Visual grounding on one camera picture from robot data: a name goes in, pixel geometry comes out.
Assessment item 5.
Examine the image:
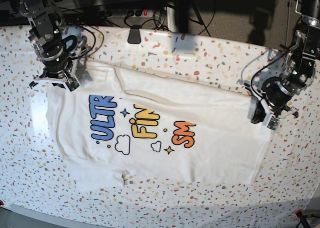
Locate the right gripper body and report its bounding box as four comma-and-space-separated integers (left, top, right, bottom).
36, 45, 82, 80

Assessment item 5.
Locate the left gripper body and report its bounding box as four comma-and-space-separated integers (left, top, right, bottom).
261, 77, 298, 116

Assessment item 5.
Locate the white printed T-shirt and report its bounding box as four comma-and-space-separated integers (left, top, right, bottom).
46, 62, 271, 186

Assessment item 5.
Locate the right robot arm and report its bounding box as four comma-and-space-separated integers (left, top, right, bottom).
17, 0, 86, 91

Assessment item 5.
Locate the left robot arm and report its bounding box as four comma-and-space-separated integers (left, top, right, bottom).
245, 0, 320, 131

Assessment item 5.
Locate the white power strip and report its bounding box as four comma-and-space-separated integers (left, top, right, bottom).
97, 9, 154, 18

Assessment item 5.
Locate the black table clamp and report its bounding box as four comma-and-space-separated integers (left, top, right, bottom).
127, 25, 142, 44

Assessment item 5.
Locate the terrazzo pattern tablecloth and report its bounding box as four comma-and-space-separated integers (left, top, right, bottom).
0, 25, 320, 228

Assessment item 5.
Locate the red clamp right corner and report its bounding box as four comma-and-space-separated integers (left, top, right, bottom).
295, 210, 303, 219

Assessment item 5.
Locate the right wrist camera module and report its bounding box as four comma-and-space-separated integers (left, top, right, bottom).
65, 77, 80, 92

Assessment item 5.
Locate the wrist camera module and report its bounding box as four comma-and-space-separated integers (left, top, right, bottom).
65, 77, 80, 92
262, 114, 282, 132

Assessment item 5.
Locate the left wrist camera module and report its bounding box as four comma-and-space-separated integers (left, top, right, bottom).
262, 114, 282, 132

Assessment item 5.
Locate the black camera stand pole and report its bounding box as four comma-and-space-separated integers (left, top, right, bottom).
174, 0, 189, 33

